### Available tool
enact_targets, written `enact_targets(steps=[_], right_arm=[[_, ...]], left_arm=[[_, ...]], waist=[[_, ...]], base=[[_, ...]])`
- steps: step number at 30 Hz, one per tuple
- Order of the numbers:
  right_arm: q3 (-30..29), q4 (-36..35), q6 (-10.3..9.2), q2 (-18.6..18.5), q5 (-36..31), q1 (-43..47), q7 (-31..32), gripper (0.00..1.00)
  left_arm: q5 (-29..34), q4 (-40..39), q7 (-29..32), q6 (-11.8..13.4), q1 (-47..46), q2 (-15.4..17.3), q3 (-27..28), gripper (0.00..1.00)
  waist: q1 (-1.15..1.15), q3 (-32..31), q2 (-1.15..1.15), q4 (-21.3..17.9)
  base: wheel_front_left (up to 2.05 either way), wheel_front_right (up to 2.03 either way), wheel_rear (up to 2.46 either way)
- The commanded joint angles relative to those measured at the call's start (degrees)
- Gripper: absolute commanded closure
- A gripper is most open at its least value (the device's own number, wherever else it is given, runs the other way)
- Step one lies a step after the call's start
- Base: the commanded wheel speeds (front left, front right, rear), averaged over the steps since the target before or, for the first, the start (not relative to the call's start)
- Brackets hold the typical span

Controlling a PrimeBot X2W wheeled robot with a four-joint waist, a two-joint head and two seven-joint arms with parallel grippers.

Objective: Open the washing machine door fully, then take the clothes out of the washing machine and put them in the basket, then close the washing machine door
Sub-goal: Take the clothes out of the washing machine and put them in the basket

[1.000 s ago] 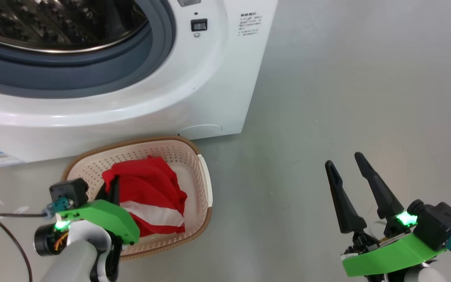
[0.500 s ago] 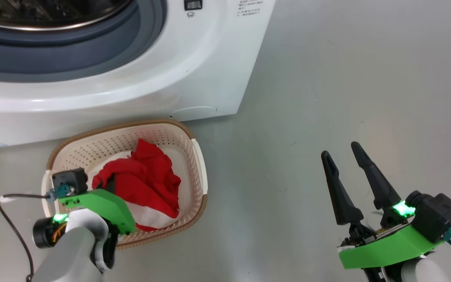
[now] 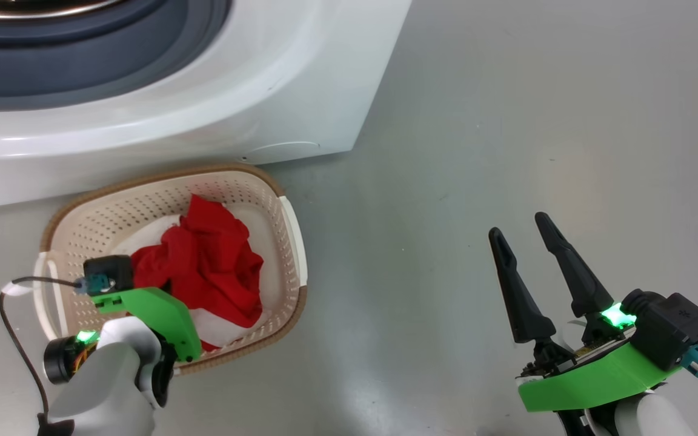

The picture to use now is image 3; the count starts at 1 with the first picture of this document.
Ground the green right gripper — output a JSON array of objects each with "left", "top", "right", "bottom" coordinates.
[{"left": 488, "top": 211, "right": 686, "bottom": 414}]

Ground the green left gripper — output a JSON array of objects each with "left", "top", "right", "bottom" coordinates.
[{"left": 90, "top": 286, "right": 203, "bottom": 364}]

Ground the red garment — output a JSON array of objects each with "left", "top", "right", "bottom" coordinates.
[{"left": 110, "top": 194, "right": 265, "bottom": 353}]

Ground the cream perforated laundry basket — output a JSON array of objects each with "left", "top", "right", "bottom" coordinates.
[{"left": 33, "top": 163, "right": 308, "bottom": 376}]

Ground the grey rubber door seal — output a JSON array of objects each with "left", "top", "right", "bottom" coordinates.
[{"left": 0, "top": 0, "right": 233, "bottom": 113}]

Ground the white washing machine body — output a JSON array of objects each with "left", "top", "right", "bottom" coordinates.
[{"left": 0, "top": 0, "right": 413, "bottom": 211}]

